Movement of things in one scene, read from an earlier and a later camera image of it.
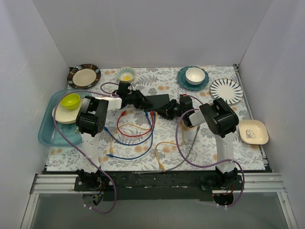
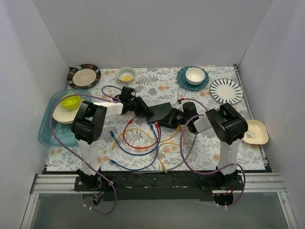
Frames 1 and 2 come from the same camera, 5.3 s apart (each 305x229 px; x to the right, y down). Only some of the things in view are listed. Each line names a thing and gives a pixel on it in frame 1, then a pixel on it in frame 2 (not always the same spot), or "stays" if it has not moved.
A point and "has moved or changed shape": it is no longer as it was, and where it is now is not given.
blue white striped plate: [230, 90] stays
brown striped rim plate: [83, 76] stays
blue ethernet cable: [110, 155] → [115, 162]
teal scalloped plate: [183, 83] stays
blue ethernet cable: [107, 130] → [149, 152]
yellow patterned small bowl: [126, 74] stays
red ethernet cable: [123, 113] → [130, 121]
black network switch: [158, 100] has moved or changed shape
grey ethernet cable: [177, 165] stays
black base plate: [138, 186] stays
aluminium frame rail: [47, 184] stays
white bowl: [195, 76] stays
